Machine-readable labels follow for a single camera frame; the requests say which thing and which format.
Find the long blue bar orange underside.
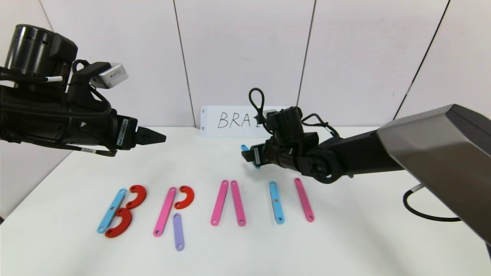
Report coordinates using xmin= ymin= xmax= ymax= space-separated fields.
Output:
xmin=96 ymin=188 xmax=127 ymax=234
xmin=269 ymin=181 xmax=285 ymax=225

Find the short blue bar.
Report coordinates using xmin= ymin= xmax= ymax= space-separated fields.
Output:
xmin=241 ymin=145 xmax=262 ymax=169

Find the red C-shaped piece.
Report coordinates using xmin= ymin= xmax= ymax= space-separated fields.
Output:
xmin=104 ymin=208 xmax=132 ymax=238
xmin=174 ymin=186 xmax=195 ymax=210
xmin=125 ymin=185 xmax=147 ymax=210

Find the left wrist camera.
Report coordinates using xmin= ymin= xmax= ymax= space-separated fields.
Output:
xmin=90 ymin=62 xmax=129 ymax=89

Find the black left camera cable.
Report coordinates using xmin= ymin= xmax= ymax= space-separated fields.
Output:
xmin=71 ymin=59 xmax=112 ymax=115

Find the short purple bar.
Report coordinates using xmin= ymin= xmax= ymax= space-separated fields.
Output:
xmin=173 ymin=213 xmax=185 ymax=251

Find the white sign reading BRAIN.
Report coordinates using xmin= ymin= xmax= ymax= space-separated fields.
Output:
xmin=200 ymin=105 xmax=292 ymax=138

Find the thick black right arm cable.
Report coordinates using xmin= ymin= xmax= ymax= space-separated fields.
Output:
xmin=403 ymin=183 xmax=461 ymax=222

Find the long pink bar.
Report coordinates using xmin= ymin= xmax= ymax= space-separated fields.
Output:
xmin=294 ymin=177 xmax=315 ymax=223
xmin=210 ymin=180 xmax=229 ymax=226
xmin=153 ymin=187 xmax=177 ymax=237
xmin=230 ymin=180 xmax=246 ymax=227

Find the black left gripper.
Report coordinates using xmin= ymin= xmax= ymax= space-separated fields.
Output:
xmin=94 ymin=108 xmax=167 ymax=151

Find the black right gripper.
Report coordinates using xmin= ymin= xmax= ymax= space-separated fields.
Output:
xmin=241 ymin=142 xmax=278 ymax=166

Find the black looped right arm cable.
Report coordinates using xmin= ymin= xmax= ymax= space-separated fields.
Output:
xmin=249 ymin=88 xmax=270 ymax=129

